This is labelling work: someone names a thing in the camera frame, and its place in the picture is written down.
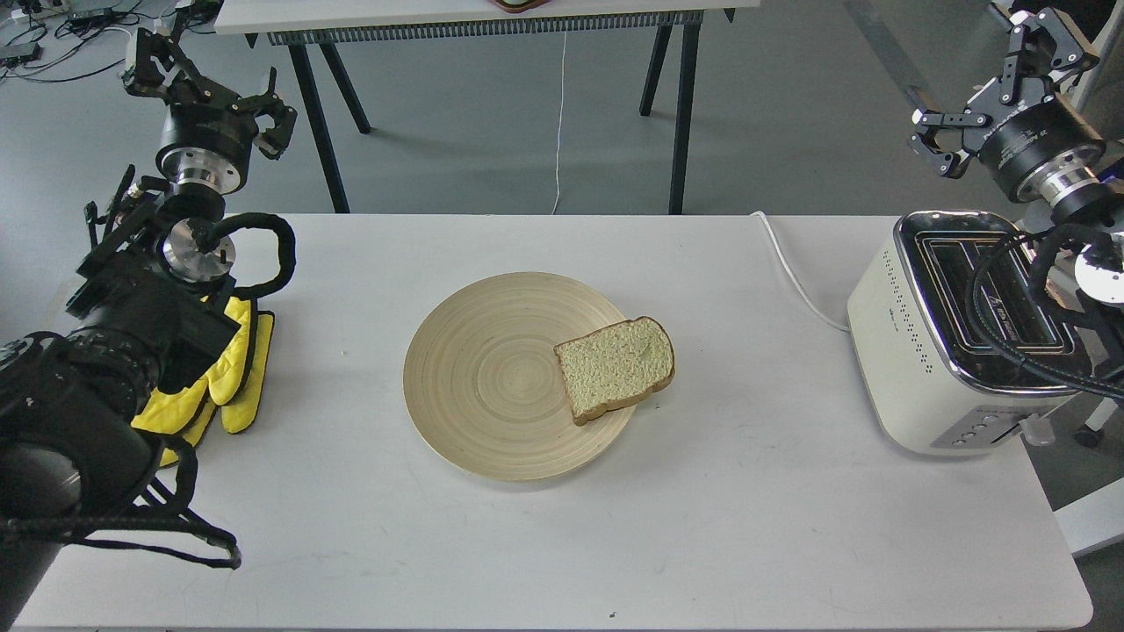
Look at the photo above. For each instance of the yellow oven mitt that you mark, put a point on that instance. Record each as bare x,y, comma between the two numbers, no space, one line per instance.
230,391

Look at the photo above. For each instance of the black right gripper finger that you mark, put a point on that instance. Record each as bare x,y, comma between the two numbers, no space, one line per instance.
947,142
1044,49

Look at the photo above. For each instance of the slice of bread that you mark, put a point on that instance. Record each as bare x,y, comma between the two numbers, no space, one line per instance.
615,367

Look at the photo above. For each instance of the cream and chrome toaster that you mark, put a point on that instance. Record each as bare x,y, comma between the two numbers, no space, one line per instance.
937,386

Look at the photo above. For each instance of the brown object on background table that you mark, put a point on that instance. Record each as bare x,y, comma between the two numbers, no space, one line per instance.
518,6

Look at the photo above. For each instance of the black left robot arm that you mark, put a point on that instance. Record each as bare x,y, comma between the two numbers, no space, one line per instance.
164,262

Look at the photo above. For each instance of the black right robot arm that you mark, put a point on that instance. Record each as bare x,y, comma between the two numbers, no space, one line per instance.
1074,277

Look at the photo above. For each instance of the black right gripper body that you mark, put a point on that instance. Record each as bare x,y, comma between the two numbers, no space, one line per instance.
1037,147

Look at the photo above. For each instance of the round bamboo plate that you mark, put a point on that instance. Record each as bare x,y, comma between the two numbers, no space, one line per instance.
484,388

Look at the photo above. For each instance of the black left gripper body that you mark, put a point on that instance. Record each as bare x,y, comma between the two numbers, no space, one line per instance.
207,142

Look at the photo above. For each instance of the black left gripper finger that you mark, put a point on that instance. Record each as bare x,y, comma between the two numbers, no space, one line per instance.
156,66
267,119

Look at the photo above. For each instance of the white background table black legs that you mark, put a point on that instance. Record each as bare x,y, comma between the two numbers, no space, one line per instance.
299,25

